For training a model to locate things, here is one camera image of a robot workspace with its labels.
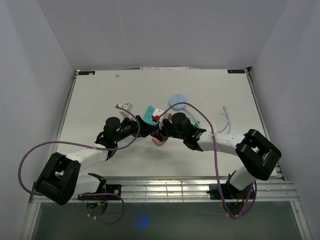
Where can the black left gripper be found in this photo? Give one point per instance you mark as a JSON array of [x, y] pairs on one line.
[[146, 129]]

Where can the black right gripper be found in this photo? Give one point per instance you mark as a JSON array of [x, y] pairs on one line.
[[159, 136]]

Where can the pink socket adapter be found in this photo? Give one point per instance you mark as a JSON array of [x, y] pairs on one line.
[[157, 142]]

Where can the teal triangular power strip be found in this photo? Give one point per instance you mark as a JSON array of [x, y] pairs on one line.
[[147, 118]]

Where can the green two-tone plug adapter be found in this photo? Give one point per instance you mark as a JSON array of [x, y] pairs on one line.
[[195, 123]]

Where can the light blue round power strip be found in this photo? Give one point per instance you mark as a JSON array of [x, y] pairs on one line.
[[177, 102]]

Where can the brown two-tone plug adapter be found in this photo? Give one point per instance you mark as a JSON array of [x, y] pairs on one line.
[[167, 116]]

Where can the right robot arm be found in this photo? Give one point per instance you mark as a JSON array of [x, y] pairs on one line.
[[257, 154]]

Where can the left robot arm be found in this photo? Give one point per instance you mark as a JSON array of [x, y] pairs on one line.
[[62, 176]]

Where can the left blue corner label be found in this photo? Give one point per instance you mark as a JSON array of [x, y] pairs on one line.
[[86, 73]]

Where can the blue corner label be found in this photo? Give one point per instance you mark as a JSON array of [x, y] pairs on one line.
[[86, 73], [236, 71]]

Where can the right blue corner label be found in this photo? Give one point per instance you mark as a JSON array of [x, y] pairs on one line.
[[236, 71]]

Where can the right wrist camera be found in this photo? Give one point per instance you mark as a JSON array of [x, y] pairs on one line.
[[159, 113]]

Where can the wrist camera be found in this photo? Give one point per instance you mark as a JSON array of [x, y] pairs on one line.
[[159, 113], [125, 110]]

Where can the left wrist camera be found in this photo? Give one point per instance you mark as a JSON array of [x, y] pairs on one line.
[[125, 110]]

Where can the aluminium front rail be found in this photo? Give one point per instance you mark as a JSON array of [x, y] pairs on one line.
[[194, 190]]

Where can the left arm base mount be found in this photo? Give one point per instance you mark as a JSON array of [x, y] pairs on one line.
[[115, 189]]

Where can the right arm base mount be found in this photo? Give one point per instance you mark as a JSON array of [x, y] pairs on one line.
[[230, 192]]

